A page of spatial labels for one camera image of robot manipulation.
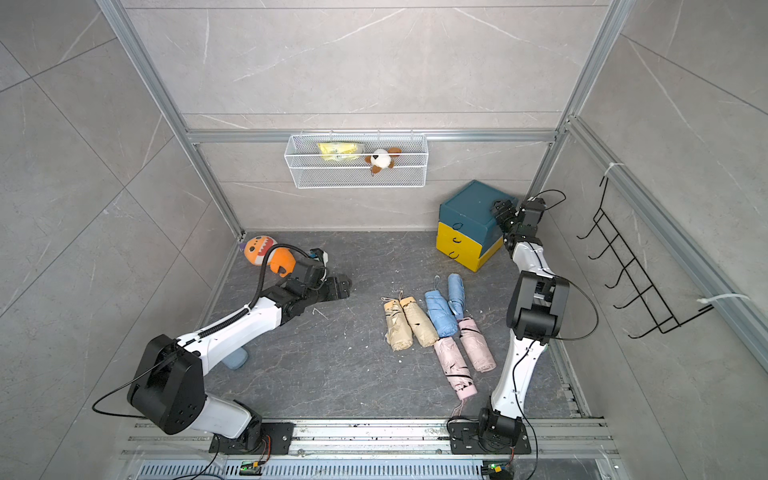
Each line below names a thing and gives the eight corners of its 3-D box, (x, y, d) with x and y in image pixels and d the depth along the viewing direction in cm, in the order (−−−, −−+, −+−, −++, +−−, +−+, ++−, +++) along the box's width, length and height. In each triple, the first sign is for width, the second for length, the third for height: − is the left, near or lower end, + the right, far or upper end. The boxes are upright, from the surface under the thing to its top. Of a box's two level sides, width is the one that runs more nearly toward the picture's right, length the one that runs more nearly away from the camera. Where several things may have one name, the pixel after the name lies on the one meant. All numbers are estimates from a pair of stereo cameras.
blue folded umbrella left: (439, 339, 92) (441, 335, 89) (421, 298, 101) (422, 294, 99) (459, 332, 93) (461, 328, 91) (439, 293, 102) (440, 288, 100)
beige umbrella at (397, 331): (391, 352, 89) (391, 347, 86) (376, 305, 100) (375, 299, 97) (413, 346, 91) (414, 340, 88) (396, 300, 101) (396, 294, 98)
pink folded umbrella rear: (476, 375, 86) (479, 371, 83) (451, 325, 96) (453, 320, 93) (494, 369, 87) (498, 365, 84) (468, 320, 97) (470, 315, 94)
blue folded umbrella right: (448, 318, 96) (450, 312, 93) (448, 279, 106) (450, 272, 103) (463, 320, 96) (465, 314, 93) (461, 280, 106) (463, 274, 103)
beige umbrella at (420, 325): (422, 350, 90) (423, 346, 87) (393, 299, 101) (393, 295, 99) (439, 341, 91) (440, 337, 89) (409, 292, 103) (409, 288, 101)
